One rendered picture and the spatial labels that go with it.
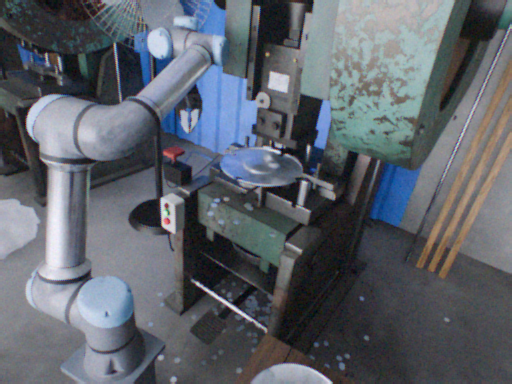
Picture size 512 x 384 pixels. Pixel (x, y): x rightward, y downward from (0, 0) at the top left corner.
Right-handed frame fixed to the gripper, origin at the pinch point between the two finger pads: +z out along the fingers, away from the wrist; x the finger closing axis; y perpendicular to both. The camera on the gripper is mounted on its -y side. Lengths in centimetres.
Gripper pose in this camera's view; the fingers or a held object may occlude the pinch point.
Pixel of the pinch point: (189, 130)
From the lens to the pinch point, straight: 123.7
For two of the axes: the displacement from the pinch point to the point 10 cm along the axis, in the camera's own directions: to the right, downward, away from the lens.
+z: -0.8, 8.4, 5.4
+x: -9.2, 1.4, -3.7
